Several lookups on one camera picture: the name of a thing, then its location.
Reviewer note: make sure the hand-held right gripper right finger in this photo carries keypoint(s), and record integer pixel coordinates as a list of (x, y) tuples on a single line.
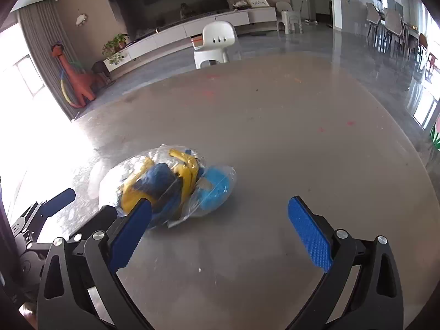
[(309, 233)]

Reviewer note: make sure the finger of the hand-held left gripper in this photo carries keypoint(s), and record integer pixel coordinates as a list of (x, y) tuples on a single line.
[(58, 200), (106, 215)]

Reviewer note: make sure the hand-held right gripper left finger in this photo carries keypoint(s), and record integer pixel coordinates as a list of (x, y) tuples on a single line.
[(129, 237)]

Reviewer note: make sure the clear bag with yellow-blue toy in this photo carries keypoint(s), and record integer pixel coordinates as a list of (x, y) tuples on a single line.
[(161, 182)]

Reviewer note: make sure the colourful hula hoop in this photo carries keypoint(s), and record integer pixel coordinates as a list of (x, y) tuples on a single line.
[(65, 89)]

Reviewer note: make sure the orange dinosaur toy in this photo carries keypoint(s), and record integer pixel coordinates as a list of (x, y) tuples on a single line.
[(77, 79)]

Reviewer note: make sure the dark floor fan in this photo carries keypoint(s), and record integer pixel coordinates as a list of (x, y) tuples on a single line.
[(101, 68)]

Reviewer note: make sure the grey curtain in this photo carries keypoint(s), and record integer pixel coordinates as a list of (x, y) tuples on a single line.
[(44, 51)]

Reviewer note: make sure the white bin with tulip print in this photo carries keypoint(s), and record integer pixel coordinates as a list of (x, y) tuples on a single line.
[(436, 134)]

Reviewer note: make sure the green potted plant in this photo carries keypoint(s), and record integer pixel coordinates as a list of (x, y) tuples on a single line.
[(115, 46)]

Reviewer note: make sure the cardboard box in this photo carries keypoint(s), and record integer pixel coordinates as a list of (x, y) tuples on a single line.
[(197, 42)]

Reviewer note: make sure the white television cabinet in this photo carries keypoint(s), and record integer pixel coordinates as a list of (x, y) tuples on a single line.
[(178, 31)]

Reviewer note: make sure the white plastic chair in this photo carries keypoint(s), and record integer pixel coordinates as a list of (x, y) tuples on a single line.
[(218, 39)]

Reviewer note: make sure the red stool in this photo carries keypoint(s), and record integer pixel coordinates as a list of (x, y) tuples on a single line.
[(431, 65)]

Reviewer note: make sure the mop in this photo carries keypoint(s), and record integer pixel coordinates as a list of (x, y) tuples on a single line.
[(307, 20)]

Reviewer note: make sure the small white stacked stools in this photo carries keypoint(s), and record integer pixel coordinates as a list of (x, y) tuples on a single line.
[(288, 15)]

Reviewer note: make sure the large black television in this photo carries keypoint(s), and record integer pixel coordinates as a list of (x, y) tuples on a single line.
[(172, 3)]

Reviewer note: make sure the white cloud wall decoration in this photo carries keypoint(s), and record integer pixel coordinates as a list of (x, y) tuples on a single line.
[(81, 19)]

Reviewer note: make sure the white picture frame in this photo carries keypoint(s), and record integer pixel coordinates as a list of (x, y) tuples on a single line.
[(257, 2)]

